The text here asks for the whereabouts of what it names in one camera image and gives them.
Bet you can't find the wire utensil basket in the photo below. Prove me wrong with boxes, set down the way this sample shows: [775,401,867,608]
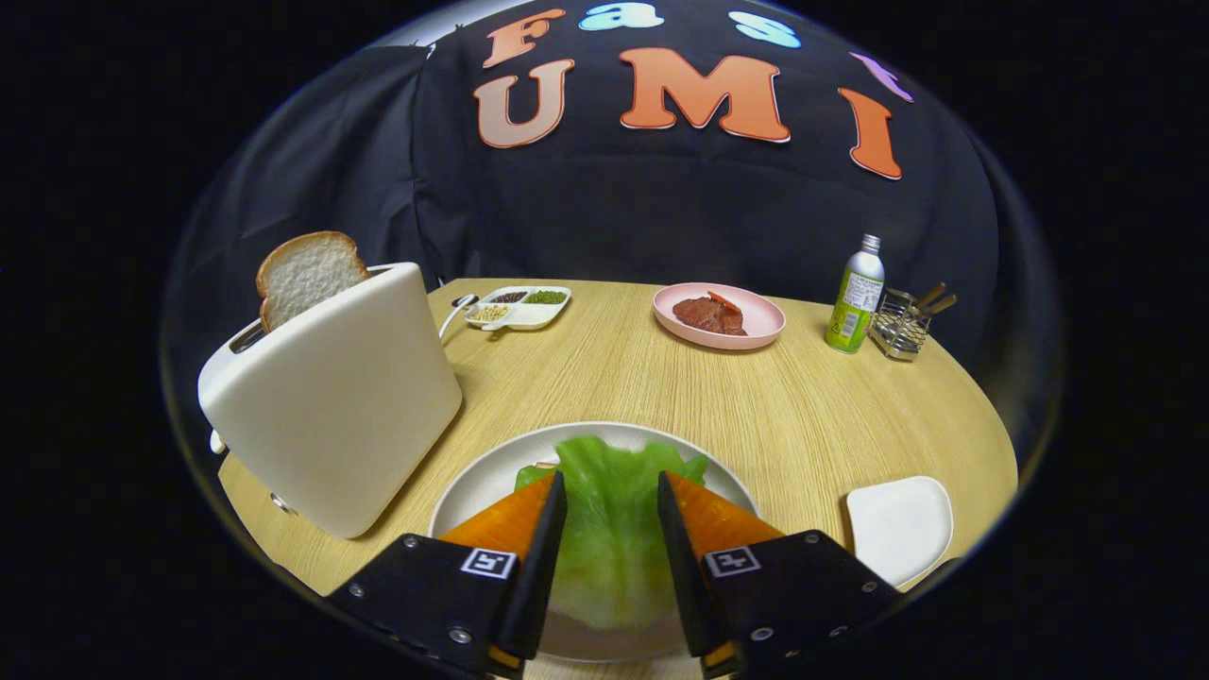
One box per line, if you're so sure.
[868,288,933,362]

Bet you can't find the small white square plate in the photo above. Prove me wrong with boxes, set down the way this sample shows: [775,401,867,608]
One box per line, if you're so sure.
[846,475,955,588]

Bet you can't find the wooden handled utensils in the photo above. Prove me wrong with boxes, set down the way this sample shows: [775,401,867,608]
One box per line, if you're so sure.
[911,281,959,317]

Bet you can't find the large white round plate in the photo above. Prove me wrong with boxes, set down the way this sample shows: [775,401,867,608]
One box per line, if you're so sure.
[428,421,761,664]

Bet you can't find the white toaster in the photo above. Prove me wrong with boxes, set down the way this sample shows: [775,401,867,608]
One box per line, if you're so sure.
[196,262,464,540]

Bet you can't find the red meat slices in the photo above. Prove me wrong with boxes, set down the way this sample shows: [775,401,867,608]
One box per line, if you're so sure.
[672,291,748,337]

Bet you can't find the green lettuce leaf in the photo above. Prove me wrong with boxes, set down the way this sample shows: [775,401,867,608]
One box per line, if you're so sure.
[515,435,709,632]

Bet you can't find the bread slice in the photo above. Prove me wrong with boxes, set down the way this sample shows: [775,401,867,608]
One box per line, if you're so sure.
[256,231,371,333]

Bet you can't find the black backdrop cloth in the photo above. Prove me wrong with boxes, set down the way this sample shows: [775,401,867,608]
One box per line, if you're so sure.
[161,0,1054,473]

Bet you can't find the green label metal bottle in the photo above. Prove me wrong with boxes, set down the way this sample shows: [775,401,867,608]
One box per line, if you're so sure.
[825,234,887,355]

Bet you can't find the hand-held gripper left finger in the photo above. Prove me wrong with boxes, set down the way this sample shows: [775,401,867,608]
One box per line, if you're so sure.
[324,470,569,679]

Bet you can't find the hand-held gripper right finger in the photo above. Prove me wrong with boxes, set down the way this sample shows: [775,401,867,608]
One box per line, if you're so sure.
[656,470,903,679]

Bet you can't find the white divided dish with beans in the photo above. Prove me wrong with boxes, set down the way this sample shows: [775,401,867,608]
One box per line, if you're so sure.
[463,285,572,332]

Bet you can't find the white toaster cable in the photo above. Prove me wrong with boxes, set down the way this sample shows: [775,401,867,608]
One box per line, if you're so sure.
[437,294,480,341]

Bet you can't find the pink plate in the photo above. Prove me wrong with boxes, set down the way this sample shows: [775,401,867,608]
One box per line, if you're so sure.
[652,282,787,351]

